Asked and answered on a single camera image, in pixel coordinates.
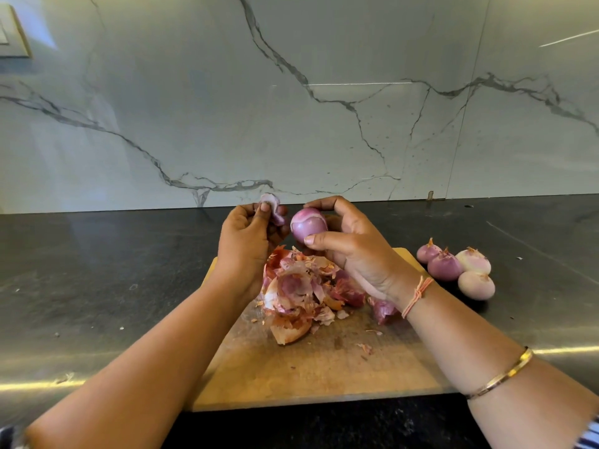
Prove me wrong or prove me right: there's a person's right forearm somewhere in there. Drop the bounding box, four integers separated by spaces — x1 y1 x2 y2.
404 280 599 449

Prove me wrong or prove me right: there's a pile of onion peels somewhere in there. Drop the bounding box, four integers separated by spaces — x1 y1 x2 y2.
255 191 402 347

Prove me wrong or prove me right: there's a black white plaid sleeve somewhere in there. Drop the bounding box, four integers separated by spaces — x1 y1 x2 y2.
0 423 27 449

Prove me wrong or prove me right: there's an orange thread bracelet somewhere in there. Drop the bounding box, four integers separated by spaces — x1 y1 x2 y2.
401 274 436 321

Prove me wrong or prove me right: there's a brownish red onion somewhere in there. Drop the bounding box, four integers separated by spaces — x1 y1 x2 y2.
455 246 494 276

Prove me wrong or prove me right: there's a red onion with pale patch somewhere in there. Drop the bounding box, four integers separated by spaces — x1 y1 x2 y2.
289 206 329 243

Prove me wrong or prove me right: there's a person's right hand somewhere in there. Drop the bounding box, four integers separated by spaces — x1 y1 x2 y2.
301 195 427 307

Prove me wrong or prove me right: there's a small red onion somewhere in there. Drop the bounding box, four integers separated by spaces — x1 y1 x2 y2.
416 237 443 266

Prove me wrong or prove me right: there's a wooden cutting board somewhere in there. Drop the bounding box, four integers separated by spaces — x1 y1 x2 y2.
189 246 458 412

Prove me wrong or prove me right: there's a white wall switch plate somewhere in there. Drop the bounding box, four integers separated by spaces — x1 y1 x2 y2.
0 2 32 59

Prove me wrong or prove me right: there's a person's left hand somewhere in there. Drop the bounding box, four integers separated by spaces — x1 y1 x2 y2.
210 201 291 300

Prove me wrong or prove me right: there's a person's left forearm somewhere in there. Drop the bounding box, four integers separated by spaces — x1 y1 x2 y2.
26 283 246 449

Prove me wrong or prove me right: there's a gold bangle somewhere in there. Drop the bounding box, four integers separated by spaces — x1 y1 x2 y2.
466 345 535 401

